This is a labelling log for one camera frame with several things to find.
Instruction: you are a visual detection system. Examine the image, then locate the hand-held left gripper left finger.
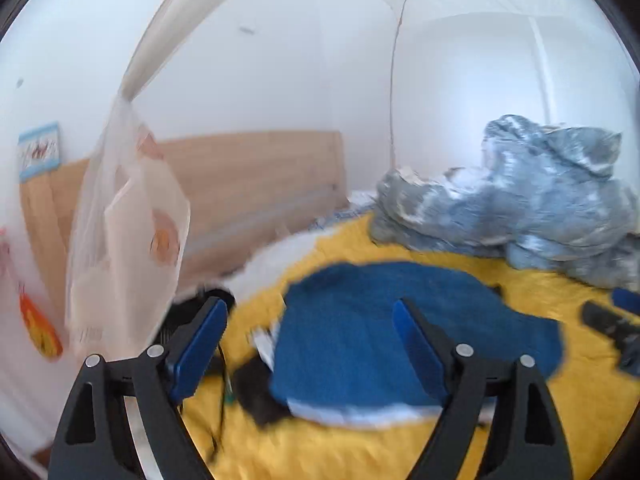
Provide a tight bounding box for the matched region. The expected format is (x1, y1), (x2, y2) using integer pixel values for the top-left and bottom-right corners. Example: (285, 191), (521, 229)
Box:
(48, 297), (230, 480)

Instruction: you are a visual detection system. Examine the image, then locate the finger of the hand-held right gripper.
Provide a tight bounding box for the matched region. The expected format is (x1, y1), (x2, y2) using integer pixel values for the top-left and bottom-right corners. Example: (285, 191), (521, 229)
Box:
(580, 301), (640, 348)
(611, 287), (640, 313)

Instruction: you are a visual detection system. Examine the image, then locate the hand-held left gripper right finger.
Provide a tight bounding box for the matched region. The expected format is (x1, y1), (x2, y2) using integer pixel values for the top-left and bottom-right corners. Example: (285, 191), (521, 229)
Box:
(392, 298), (575, 480)

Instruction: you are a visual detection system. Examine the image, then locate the blue denim shirt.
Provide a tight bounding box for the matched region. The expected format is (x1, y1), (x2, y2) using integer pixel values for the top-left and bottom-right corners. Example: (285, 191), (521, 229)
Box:
(270, 261), (566, 428)

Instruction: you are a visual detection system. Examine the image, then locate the black garment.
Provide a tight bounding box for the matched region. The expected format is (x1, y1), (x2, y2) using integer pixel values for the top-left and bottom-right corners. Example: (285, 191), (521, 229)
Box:
(165, 285), (296, 428)

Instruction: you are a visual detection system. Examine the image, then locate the white shirt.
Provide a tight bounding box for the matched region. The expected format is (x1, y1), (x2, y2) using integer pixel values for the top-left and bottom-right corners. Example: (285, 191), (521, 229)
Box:
(220, 227), (341, 301)

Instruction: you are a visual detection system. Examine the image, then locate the translucent printed plastic bag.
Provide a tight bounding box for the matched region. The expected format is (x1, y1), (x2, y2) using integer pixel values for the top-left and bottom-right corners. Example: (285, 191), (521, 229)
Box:
(65, 95), (192, 358)

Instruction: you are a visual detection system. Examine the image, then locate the yellow dotted blanket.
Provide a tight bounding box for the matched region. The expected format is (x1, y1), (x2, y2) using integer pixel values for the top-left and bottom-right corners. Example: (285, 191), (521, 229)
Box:
(180, 212), (640, 480)

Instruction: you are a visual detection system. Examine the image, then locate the grey floral duvet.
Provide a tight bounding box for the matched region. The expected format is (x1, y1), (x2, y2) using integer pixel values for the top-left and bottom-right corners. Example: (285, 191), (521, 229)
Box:
(369, 114), (640, 291)

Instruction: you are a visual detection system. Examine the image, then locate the wooden headboard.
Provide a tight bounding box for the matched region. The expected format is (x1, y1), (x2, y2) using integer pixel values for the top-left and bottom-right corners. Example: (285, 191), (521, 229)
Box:
(20, 131), (348, 321)

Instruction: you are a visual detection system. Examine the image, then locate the blue bordered picture card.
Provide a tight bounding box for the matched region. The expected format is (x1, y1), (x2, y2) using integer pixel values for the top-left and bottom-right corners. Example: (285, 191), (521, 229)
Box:
(17, 121), (63, 181)

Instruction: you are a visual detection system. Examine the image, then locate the white mosquito net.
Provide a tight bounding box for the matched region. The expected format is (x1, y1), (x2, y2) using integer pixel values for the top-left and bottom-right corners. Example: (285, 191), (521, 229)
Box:
(115, 0), (640, 221)

